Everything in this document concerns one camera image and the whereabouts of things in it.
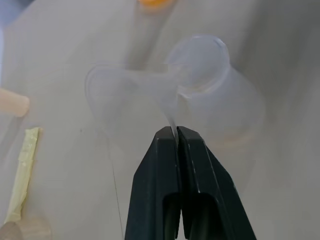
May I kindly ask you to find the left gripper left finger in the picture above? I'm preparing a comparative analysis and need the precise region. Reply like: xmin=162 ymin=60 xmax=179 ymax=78
xmin=124 ymin=126 xmax=182 ymax=240

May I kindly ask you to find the translucent plastic funnel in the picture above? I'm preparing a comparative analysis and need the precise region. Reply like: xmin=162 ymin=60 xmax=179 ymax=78
xmin=84 ymin=63 xmax=181 ymax=151

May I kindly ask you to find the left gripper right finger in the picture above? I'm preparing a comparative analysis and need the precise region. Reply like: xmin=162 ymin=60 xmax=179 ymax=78
xmin=176 ymin=126 xmax=258 ymax=240

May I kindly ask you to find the cream upright cylinder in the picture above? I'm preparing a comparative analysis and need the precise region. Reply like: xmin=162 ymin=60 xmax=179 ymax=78
xmin=0 ymin=87 xmax=31 ymax=119

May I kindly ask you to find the beige tape roll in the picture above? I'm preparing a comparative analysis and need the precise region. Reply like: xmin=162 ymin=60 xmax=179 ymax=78
xmin=0 ymin=216 xmax=52 ymax=240

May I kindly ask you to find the small translucent conical flask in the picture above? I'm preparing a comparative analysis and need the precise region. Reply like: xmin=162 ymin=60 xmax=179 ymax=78
xmin=163 ymin=34 xmax=266 ymax=149

